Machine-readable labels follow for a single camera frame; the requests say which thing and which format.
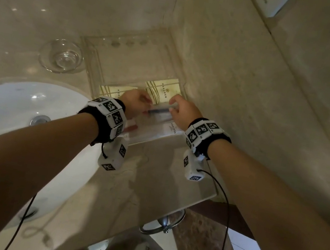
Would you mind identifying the person's right hand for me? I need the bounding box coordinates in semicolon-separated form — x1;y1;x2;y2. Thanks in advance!
164;93;206;134

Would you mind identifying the person's left hand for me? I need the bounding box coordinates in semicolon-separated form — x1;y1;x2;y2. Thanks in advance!
116;87;156;123

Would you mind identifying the clear toothbrush packet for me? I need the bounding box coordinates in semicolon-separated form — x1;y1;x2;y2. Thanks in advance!
119;98;191;154

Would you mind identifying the person's right forearm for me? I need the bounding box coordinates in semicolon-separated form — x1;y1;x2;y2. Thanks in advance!
191;138;330;250

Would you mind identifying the person's left forearm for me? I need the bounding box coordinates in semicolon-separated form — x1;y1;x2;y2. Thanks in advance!
0;98;105;250

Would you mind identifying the large gold patterned packet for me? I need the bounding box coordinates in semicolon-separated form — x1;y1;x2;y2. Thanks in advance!
142;74;189;112

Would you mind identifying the small gold patterned packet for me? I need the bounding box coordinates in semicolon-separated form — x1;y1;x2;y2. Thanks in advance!
99;81;139;104

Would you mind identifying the left wrist marker band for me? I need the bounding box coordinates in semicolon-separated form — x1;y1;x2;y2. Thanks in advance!
73;93;131;151

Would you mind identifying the wrist marker band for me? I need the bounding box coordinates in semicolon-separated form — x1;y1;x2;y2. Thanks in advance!
73;93;131;151
180;115;235;164

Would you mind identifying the right wrist marker band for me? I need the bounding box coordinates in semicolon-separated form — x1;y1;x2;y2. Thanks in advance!
180;115;235;164

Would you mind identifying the clear acrylic tray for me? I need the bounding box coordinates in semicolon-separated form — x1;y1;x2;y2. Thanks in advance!
65;16;200;152

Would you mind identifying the clear glass bowl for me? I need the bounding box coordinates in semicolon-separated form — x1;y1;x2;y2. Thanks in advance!
35;35;88;78

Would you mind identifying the chrome sink drain stopper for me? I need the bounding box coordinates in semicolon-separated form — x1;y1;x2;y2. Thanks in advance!
29;113;52;129

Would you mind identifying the brown wooden vanity panel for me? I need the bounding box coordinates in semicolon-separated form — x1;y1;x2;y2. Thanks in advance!
183;196;261;240

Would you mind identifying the white sink basin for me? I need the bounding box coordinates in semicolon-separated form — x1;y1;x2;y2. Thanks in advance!
0;75;113;244

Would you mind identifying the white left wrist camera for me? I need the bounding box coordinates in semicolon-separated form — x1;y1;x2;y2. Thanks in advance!
96;135;130;174

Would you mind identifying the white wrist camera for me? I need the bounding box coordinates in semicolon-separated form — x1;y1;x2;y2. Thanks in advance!
179;149;209;183
96;135;130;174

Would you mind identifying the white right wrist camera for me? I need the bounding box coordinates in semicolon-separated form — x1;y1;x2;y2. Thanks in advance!
179;149;209;183

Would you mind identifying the chrome towel ring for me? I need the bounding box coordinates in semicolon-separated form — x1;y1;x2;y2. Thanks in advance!
138;202;187;241

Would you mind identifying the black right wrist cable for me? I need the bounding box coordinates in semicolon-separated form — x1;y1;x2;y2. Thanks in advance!
183;168;238;250

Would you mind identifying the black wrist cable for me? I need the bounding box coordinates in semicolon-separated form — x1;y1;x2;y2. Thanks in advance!
183;168;238;250
4;189;38;250

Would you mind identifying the white wall plate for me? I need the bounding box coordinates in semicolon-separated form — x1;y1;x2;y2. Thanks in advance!
242;0;294;22

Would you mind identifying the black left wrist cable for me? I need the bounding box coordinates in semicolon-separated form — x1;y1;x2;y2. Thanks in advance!
4;189;38;250

